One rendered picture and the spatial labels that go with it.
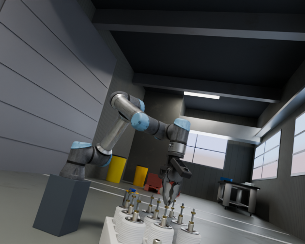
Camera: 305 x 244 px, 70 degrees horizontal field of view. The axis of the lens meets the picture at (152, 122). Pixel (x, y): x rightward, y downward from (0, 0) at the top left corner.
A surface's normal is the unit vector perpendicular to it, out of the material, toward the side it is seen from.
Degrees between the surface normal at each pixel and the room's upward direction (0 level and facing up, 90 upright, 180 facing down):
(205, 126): 90
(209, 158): 90
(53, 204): 90
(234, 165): 90
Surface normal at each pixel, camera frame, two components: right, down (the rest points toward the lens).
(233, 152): -0.22, -0.28
